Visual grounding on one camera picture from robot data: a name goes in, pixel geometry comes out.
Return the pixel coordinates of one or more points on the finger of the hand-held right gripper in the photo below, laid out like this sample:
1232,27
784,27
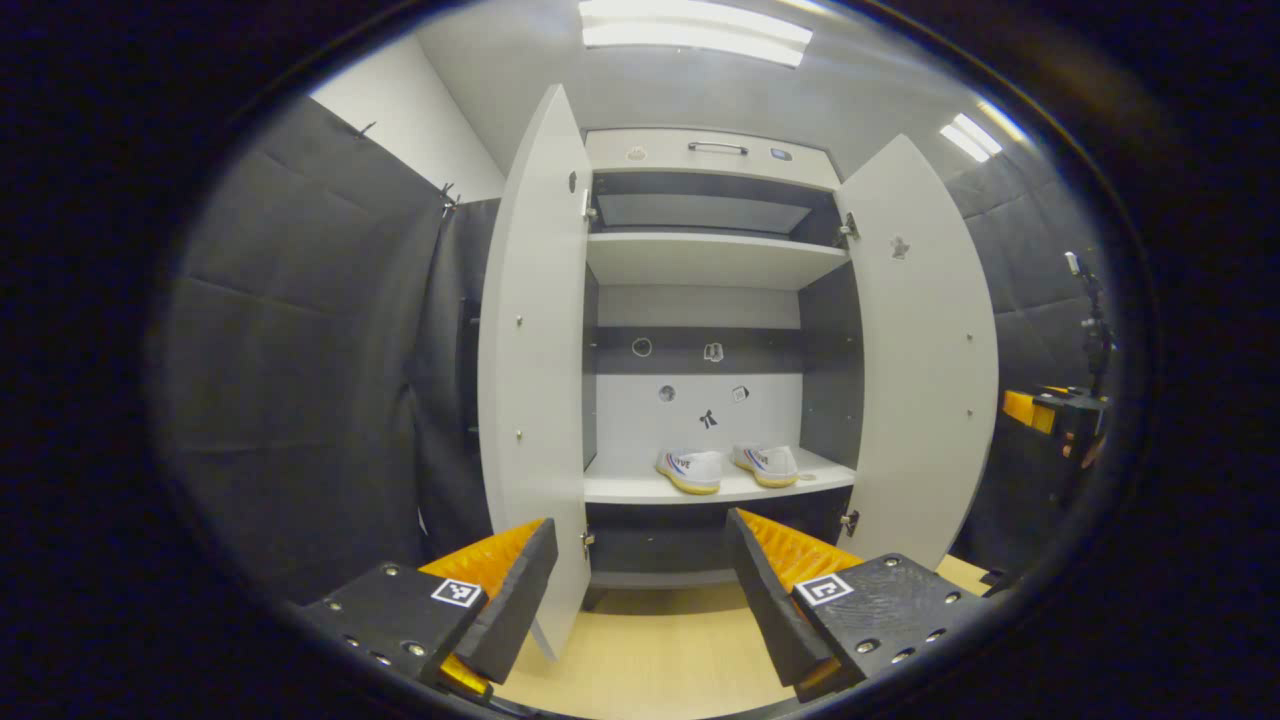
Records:
1022,410

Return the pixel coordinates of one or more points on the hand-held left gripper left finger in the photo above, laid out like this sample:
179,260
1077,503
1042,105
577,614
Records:
520,610

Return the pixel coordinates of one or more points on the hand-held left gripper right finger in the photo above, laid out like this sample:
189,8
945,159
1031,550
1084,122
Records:
768,610

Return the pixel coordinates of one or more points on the white canvas shoe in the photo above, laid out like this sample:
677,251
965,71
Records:
692,468
768,463

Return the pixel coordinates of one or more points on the grey cabinet drawer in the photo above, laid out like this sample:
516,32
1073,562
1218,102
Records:
660,152

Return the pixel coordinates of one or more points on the small ceiling light panel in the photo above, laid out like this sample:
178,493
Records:
970,137

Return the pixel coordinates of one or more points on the black backdrop cloth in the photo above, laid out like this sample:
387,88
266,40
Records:
300,380

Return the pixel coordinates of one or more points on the black backdrop clip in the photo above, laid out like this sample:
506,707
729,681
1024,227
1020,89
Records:
447,193
365,128

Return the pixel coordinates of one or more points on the large ceiling light panel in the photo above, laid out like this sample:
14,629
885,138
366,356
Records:
695,30

